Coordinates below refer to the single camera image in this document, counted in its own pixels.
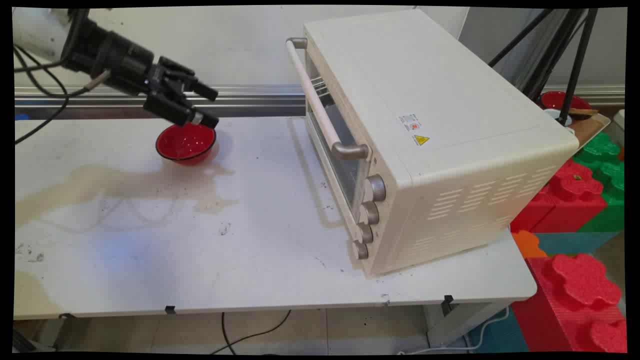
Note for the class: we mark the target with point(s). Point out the large silver oven knob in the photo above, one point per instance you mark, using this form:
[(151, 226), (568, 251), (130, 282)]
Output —
[(376, 188)]

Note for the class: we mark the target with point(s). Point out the orange foam block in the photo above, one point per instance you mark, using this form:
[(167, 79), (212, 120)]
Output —
[(529, 245)]

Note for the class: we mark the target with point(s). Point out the black table edge clip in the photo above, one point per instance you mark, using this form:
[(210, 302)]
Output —
[(447, 300), (170, 310)]

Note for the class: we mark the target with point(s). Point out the black tripod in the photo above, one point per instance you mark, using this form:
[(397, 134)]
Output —
[(575, 65)]

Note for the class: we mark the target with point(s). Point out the green foam block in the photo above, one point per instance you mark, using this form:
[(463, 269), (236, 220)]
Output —
[(607, 165)]

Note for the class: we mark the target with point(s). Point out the blue foam mat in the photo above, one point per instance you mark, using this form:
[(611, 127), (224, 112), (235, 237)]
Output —
[(500, 335)]

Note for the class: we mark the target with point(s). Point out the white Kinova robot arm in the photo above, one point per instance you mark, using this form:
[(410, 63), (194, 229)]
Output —
[(37, 30)]

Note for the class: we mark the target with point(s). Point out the red bowl with black rim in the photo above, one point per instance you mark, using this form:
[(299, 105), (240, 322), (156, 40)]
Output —
[(186, 142)]

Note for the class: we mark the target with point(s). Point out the large red foam block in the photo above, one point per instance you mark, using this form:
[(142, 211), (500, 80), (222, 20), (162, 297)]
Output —
[(575, 300)]

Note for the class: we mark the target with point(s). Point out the white label sticker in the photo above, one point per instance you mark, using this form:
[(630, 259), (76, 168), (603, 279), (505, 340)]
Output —
[(409, 122)]

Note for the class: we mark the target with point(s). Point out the cream toaster oven body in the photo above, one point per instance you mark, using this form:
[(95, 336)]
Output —
[(450, 125)]

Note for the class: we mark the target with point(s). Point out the aluminium rail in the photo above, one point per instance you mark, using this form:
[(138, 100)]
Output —
[(250, 100)]

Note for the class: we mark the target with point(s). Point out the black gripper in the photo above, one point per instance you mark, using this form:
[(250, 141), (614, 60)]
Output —
[(117, 60)]

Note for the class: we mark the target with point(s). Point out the teal foam block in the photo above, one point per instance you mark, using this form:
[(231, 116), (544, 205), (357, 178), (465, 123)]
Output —
[(575, 242)]

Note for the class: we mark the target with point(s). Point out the white small bowl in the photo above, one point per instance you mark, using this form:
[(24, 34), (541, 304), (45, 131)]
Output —
[(555, 115)]

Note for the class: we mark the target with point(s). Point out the wooden board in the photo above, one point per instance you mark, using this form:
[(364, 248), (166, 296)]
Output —
[(590, 127)]

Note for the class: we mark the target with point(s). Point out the white table leg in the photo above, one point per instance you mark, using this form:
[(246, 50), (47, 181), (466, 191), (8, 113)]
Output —
[(465, 320)]

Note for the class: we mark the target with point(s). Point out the yellow warning sticker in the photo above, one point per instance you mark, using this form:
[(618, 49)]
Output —
[(421, 140)]

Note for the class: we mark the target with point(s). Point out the red bowl behind tripod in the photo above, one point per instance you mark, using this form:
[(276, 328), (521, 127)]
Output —
[(552, 100)]

